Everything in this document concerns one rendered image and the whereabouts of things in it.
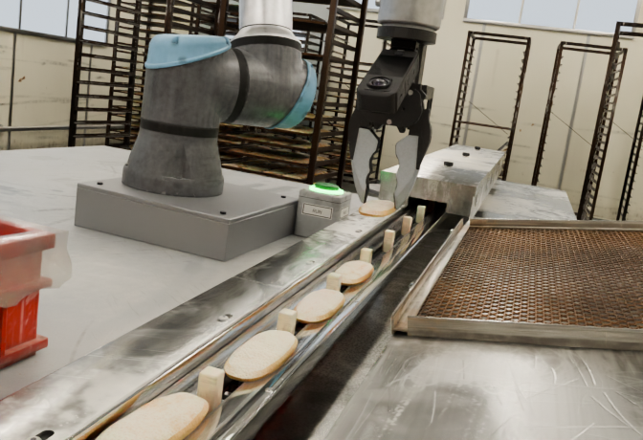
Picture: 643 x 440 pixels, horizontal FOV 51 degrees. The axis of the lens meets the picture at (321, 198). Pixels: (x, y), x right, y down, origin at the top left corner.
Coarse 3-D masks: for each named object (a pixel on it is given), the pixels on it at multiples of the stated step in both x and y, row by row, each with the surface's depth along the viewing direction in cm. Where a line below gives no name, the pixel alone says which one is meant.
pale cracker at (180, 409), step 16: (160, 400) 41; (176, 400) 41; (192, 400) 41; (128, 416) 39; (144, 416) 39; (160, 416) 39; (176, 416) 39; (192, 416) 40; (112, 432) 36; (128, 432) 37; (144, 432) 37; (160, 432) 37; (176, 432) 38
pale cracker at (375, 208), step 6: (366, 204) 79; (372, 204) 79; (378, 204) 80; (384, 204) 80; (390, 204) 81; (360, 210) 77; (366, 210) 77; (372, 210) 77; (378, 210) 77; (384, 210) 78; (390, 210) 79; (372, 216) 76; (378, 216) 77; (384, 216) 78
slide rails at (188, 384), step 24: (432, 216) 125; (408, 240) 101; (336, 264) 81; (384, 264) 85; (312, 288) 70; (360, 288) 73; (240, 336) 55; (312, 336) 57; (216, 360) 50; (288, 360) 51; (192, 384) 45; (264, 384) 47; (216, 408) 42; (192, 432) 39
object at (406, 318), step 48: (480, 240) 86; (576, 240) 84; (624, 240) 83; (432, 288) 63; (480, 288) 62; (528, 288) 61; (576, 288) 61; (624, 288) 60; (432, 336) 49; (480, 336) 48; (528, 336) 47; (576, 336) 46; (624, 336) 45
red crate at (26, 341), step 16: (32, 304) 52; (0, 320) 49; (16, 320) 51; (32, 320) 52; (0, 336) 49; (16, 336) 51; (32, 336) 52; (0, 352) 49; (16, 352) 50; (32, 352) 52; (0, 368) 50
